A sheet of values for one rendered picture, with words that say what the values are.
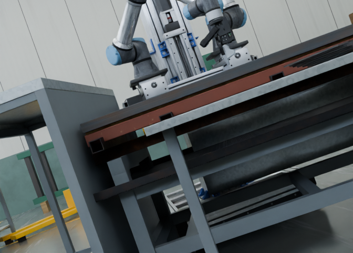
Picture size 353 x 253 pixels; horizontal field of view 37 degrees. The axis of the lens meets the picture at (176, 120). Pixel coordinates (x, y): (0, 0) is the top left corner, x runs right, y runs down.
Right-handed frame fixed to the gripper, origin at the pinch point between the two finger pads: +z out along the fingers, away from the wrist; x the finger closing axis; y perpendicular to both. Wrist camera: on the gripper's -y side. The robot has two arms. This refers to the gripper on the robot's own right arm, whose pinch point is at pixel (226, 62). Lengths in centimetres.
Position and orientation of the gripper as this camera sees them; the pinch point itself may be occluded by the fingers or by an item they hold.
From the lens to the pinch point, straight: 247.1
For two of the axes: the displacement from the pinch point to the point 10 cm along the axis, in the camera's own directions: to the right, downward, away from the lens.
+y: 9.1, -3.3, -2.6
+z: 3.4, 9.4, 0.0
